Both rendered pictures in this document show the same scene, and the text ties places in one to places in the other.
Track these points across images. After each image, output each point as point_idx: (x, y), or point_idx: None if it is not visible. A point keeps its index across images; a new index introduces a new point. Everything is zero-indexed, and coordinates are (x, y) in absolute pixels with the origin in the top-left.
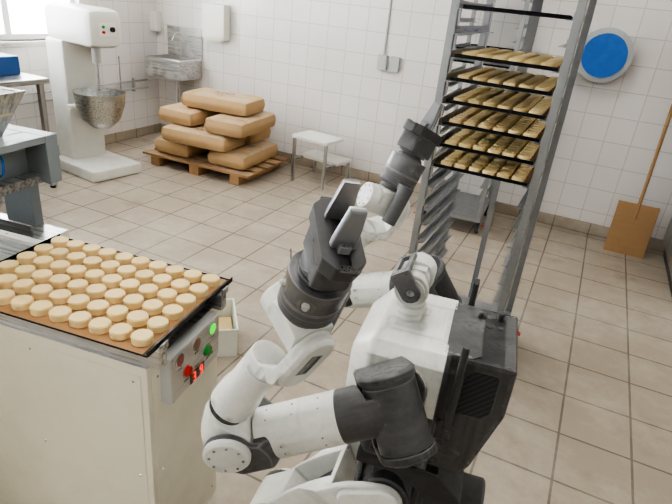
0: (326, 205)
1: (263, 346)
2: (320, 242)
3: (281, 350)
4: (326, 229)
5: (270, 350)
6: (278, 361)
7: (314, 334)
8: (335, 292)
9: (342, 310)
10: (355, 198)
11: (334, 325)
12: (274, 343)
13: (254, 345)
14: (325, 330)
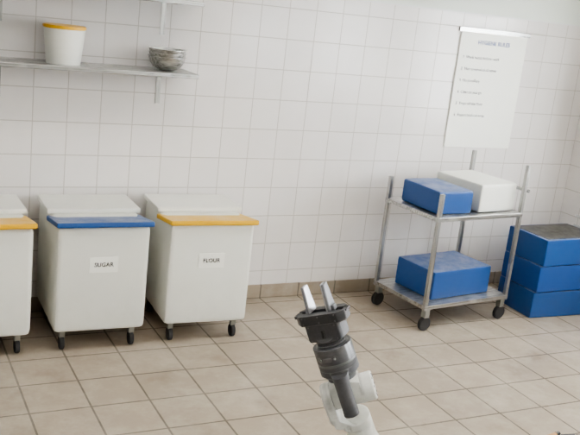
0: (341, 305)
1: (363, 412)
2: (318, 306)
3: (361, 423)
4: (324, 307)
5: (361, 415)
6: (352, 419)
7: (326, 382)
8: (317, 347)
9: (337, 394)
10: (322, 294)
11: (343, 409)
12: (367, 419)
13: (364, 406)
14: (328, 387)
